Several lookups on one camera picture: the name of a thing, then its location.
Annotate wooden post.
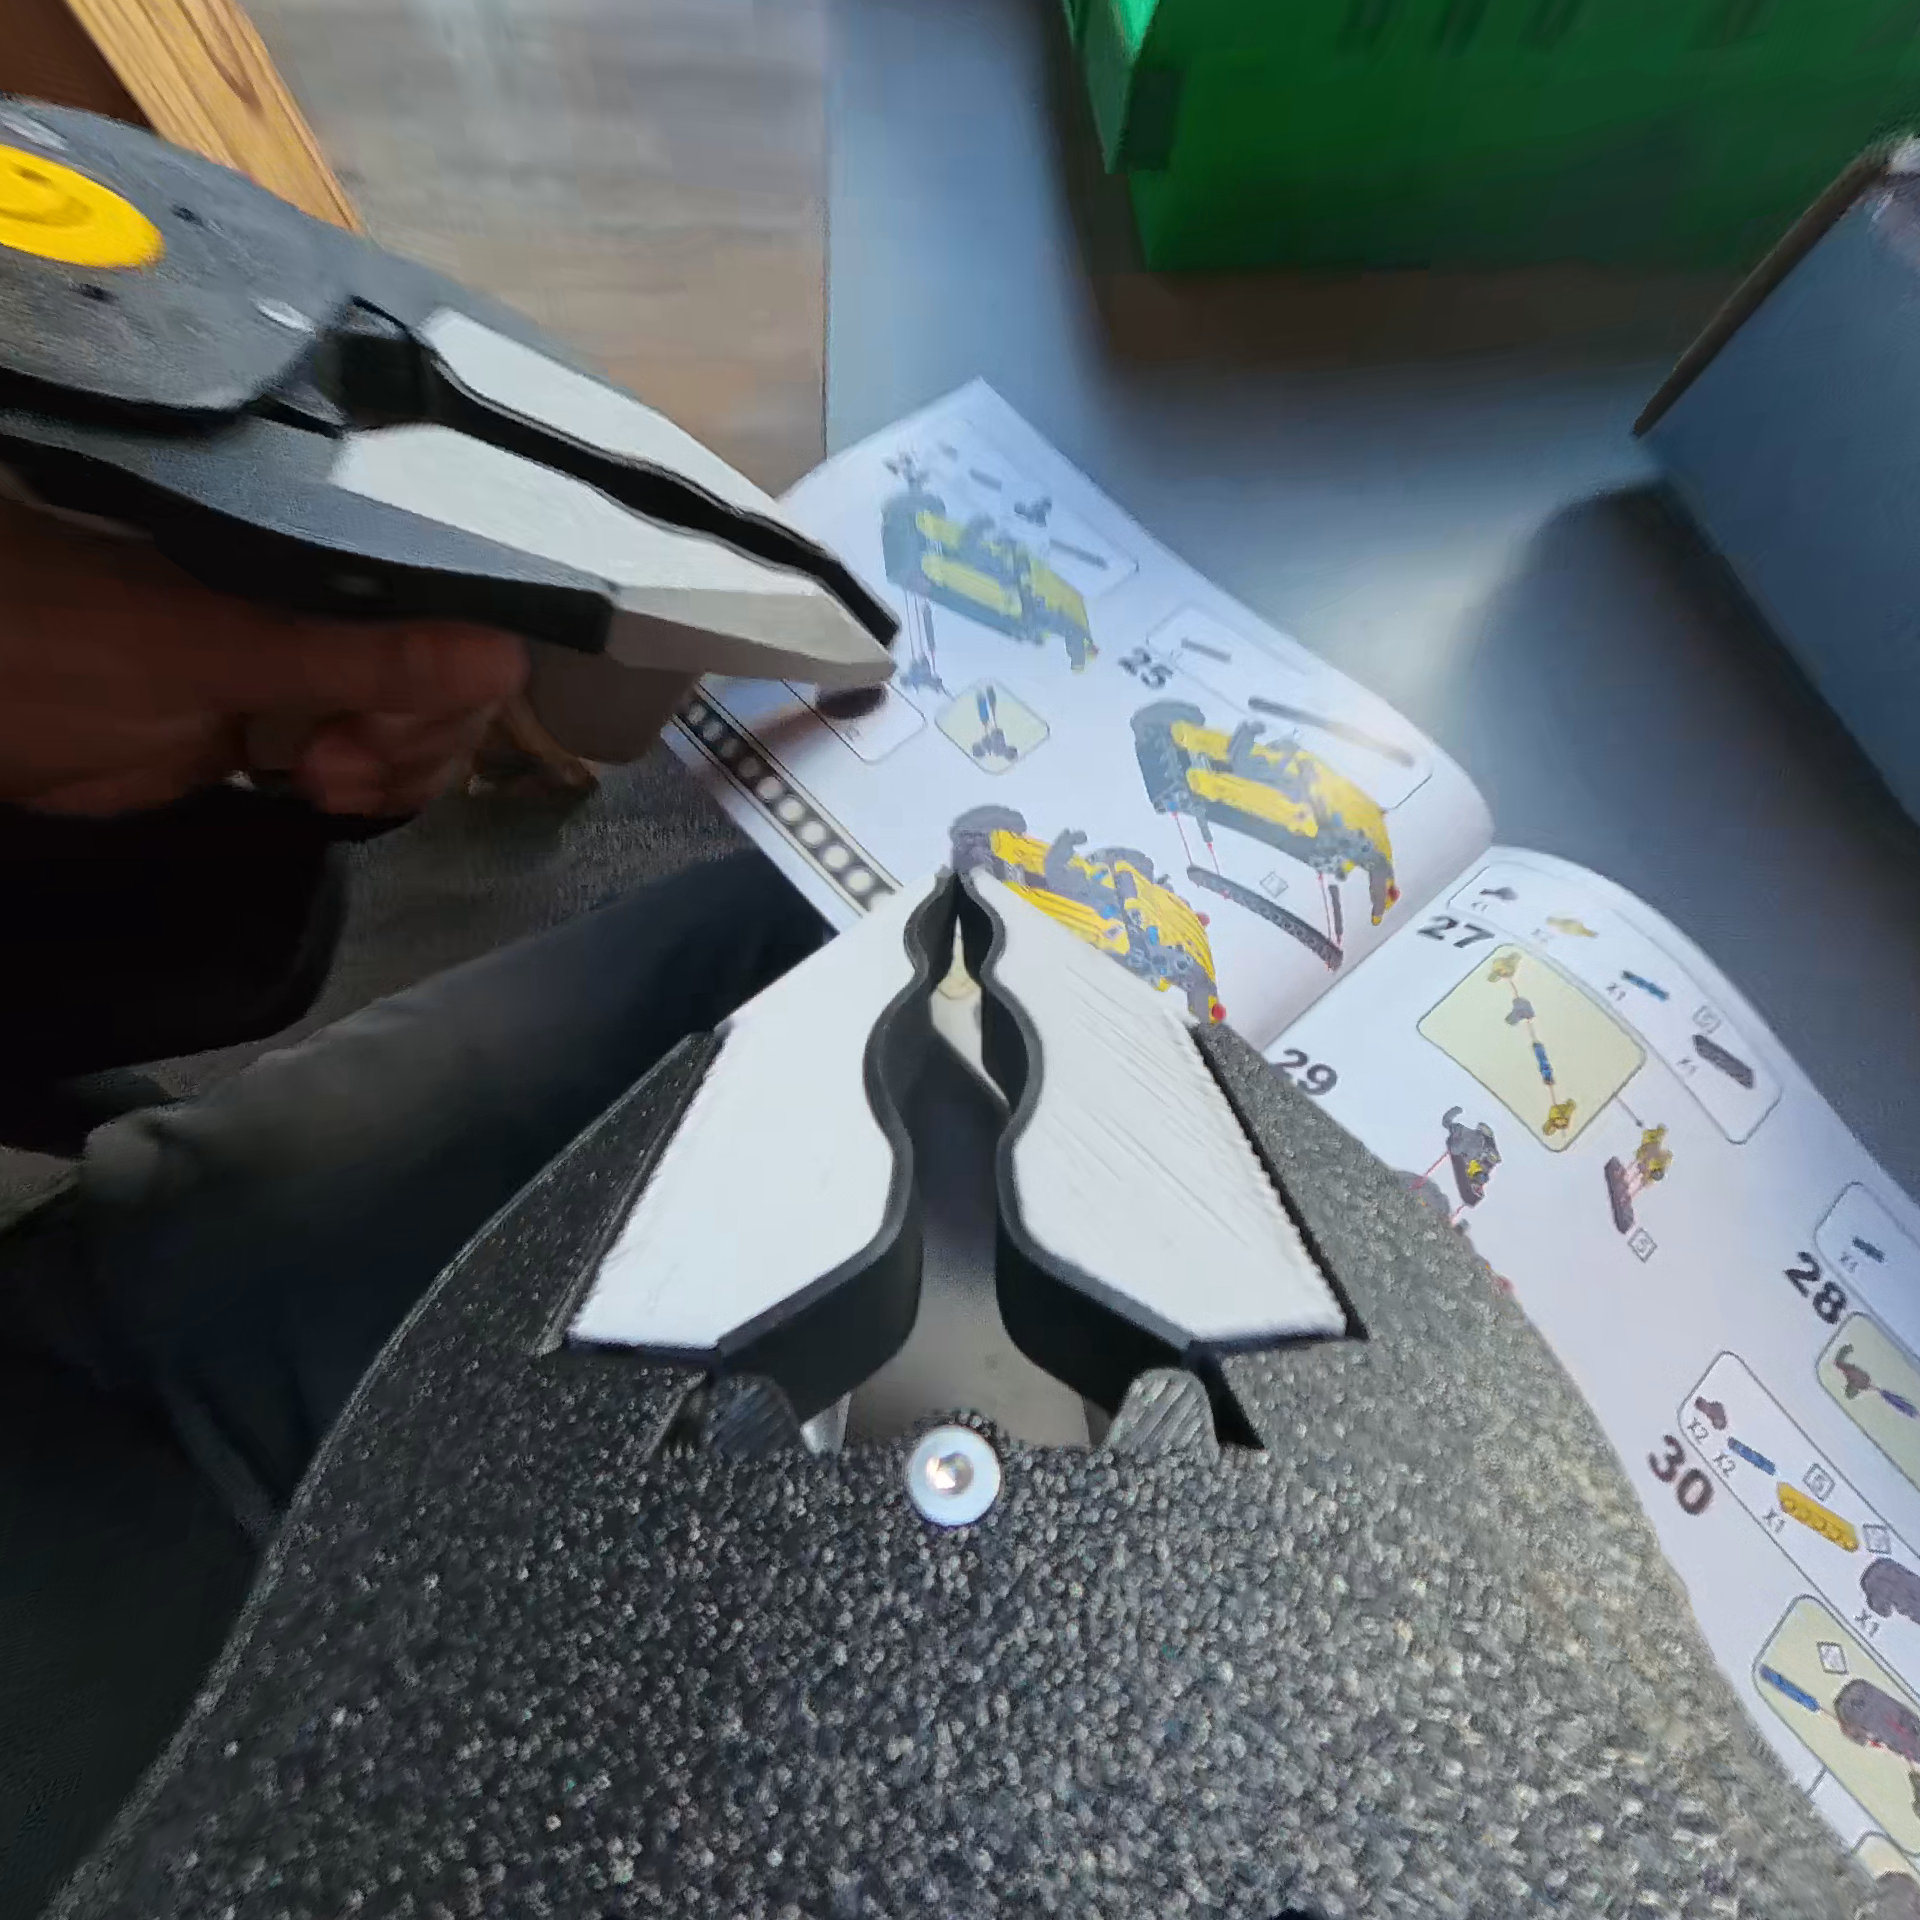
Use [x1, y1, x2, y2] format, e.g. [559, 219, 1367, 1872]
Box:
[63, 0, 367, 241]

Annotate green bin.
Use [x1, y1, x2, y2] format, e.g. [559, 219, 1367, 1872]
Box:
[1057, 0, 1920, 281]

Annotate person's left hand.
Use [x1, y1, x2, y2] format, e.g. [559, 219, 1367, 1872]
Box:
[0, 496, 602, 829]

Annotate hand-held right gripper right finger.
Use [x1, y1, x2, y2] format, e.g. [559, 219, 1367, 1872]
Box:
[960, 872, 1354, 1353]

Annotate instruction booklet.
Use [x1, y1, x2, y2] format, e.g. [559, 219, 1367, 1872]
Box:
[668, 375, 1920, 1898]

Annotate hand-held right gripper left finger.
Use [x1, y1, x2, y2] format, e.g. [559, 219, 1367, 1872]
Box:
[572, 878, 956, 1359]

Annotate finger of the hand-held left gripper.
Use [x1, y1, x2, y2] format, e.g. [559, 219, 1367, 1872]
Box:
[416, 312, 898, 641]
[326, 429, 890, 688]

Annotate blue cardboard box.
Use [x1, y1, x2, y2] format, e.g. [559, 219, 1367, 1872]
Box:
[1638, 135, 1920, 830]

